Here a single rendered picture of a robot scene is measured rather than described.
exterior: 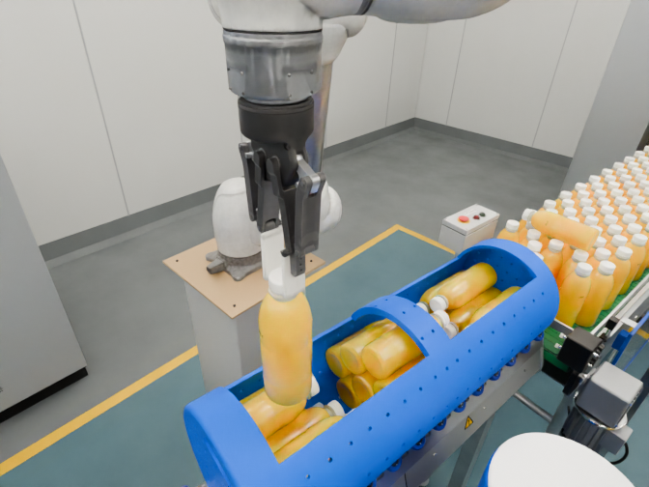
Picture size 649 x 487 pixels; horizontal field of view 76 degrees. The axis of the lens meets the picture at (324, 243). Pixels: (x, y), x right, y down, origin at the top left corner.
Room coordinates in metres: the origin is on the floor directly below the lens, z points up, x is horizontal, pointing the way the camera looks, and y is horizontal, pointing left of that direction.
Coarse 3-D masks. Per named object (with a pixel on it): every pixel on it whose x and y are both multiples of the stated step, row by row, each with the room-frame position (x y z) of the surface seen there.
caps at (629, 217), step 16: (640, 160) 1.91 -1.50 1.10; (592, 176) 1.66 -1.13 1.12; (608, 176) 1.67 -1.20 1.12; (624, 176) 1.67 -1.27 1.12; (640, 176) 1.68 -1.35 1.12; (592, 208) 1.36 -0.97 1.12; (608, 208) 1.37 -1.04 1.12; (624, 208) 1.37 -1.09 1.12; (640, 208) 1.38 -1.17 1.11; (592, 224) 1.27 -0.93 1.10; (624, 240) 1.14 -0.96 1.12; (640, 240) 1.15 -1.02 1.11; (624, 256) 1.07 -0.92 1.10
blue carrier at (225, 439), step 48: (528, 288) 0.77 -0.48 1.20; (336, 336) 0.69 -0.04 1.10; (432, 336) 0.58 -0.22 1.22; (480, 336) 0.62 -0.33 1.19; (528, 336) 0.71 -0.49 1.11; (240, 384) 0.53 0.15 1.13; (432, 384) 0.51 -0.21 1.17; (480, 384) 0.59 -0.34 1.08; (192, 432) 0.42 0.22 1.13; (240, 432) 0.36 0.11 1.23; (336, 432) 0.39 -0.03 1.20; (384, 432) 0.42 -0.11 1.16; (240, 480) 0.30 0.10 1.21; (288, 480) 0.32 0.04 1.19; (336, 480) 0.34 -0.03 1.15
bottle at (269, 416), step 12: (264, 396) 0.48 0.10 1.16; (252, 408) 0.45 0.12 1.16; (264, 408) 0.45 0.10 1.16; (276, 408) 0.46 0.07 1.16; (288, 408) 0.47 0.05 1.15; (300, 408) 0.48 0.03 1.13; (264, 420) 0.44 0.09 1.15; (276, 420) 0.44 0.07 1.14; (288, 420) 0.46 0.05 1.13; (264, 432) 0.42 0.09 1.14
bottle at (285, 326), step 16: (272, 304) 0.40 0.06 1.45; (288, 304) 0.40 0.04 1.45; (304, 304) 0.41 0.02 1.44; (272, 320) 0.39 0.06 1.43; (288, 320) 0.39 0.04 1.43; (304, 320) 0.40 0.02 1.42; (272, 336) 0.39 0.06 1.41; (288, 336) 0.38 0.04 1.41; (304, 336) 0.40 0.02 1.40; (272, 352) 0.39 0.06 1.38; (288, 352) 0.38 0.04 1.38; (304, 352) 0.40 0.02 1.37; (272, 368) 0.39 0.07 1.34; (288, 368) 0.38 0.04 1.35; (304, 368) 0.40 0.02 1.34; (272, 384) 0.39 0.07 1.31; (288, 384) 0.38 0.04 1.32; (304, 384) 0.40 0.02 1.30; (272, 400) 0.39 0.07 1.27; (288, 400) 0.38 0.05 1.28
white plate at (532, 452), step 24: (504, 456) 0.46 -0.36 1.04; (528, 456) 0.46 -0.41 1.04; (552, 456) 0.46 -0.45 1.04; (576, 456) 0.46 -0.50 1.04; (600, 456) 0.46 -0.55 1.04; (504, 480) 0.41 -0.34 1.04; (528, 480) 0.41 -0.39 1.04; (552, 480) 0.41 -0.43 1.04; (576, 480) 0.41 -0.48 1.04; (600, 480) 0.42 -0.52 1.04; (624, 480) 0.42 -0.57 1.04
